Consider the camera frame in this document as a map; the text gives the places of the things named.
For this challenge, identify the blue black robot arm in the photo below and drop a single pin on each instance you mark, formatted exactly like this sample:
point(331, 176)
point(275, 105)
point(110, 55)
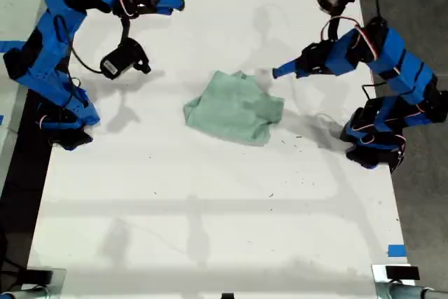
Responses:
point(395, 57)
point(49, 54)

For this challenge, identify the grey metal pipe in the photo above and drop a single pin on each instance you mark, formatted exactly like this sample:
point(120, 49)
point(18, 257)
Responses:
point(402, 291)

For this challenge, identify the white side table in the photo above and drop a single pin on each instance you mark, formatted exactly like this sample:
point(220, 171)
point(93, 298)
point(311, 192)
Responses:
point(17, 5)

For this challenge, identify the square blue tape piece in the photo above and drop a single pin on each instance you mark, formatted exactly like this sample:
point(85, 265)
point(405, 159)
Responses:
point(397, 250)

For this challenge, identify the black box on white plate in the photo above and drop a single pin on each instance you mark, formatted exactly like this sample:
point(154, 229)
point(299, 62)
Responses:
point(402, 273)

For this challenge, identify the clear mounting plate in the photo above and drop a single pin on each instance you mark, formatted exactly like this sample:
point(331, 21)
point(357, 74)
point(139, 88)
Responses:
point(59, 278)

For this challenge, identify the pale green T-shirt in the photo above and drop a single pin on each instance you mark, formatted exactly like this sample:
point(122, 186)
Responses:
point(234, 110)

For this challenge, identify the white mounting plate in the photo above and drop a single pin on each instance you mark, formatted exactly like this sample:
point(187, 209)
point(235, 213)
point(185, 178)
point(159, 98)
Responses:
point(378, 272)

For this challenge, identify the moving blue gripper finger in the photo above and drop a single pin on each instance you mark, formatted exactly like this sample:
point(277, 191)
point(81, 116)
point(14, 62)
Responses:
point(164, 10)
point(303, 74)

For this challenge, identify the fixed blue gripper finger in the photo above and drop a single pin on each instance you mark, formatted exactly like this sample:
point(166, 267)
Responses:
point(285, 69)
point(171, 0)

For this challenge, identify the long blue tape strip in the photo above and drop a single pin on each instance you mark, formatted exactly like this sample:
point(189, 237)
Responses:
point(10, 46)

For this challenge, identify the black box on clear plate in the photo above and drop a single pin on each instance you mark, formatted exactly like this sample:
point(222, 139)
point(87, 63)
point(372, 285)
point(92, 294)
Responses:
point(39, 276)

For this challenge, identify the black camera stalk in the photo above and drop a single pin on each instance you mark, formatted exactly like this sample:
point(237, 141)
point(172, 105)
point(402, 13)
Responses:
point(125, 29)
point(335, 26)

